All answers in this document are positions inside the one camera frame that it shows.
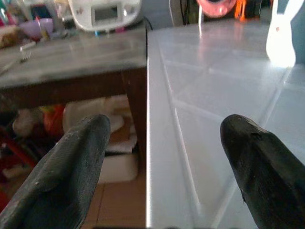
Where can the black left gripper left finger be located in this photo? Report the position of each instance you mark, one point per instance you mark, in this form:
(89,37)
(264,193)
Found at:
(69,171)

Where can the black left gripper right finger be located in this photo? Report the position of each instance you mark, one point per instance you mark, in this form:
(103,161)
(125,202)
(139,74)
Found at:
(264,171)

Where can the white plastic storage box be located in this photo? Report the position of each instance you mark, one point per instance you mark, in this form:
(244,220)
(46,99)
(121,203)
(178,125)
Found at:
(120,167)

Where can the orange plastic bag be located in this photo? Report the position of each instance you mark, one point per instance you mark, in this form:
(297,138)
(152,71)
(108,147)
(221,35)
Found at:
(53,119)

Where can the dark wooden side table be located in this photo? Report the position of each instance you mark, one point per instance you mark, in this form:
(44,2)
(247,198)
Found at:
(71,62)

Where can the silver metal fork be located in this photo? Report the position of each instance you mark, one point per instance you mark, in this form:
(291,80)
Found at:
(25,53)

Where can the white plastic jug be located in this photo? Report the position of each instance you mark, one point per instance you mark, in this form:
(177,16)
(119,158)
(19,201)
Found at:
(282,35)

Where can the purple plastic bowl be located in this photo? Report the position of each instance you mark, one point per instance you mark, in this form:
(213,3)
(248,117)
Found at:
(37,27)

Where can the white rice cooker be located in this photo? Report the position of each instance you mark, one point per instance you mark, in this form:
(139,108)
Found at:
(104,13)

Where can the orange plastic object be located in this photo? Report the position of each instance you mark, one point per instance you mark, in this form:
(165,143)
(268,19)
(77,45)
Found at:
(240,9)

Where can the pink round bowl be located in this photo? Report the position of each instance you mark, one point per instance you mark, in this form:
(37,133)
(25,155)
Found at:
(215,7)

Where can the red metal frame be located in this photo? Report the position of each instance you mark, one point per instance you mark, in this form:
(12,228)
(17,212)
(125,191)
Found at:
(14,148)

